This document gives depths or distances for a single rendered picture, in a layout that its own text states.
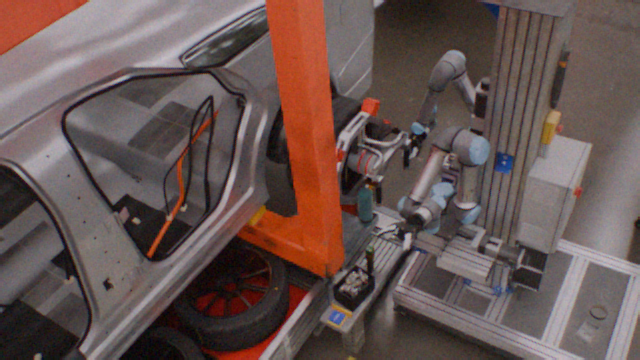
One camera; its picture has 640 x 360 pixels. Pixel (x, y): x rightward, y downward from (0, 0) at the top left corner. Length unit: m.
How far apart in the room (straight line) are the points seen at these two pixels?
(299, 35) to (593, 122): 3.45
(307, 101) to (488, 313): 1.78
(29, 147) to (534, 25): 1.98
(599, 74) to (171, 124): 3.75
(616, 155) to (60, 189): 3.96
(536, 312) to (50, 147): 2.70
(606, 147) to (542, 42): 2.62
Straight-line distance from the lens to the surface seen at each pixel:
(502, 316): 3.78
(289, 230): 3.41
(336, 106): 3.52
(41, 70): 2.68
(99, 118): 4.11
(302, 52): 2.47
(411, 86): 5.63
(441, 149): 2.93
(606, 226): 4.66
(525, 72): 2.80
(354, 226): 4.13
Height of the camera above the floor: 3.34
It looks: 45 degrees down
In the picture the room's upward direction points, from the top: 7 degrees counter-clockwise
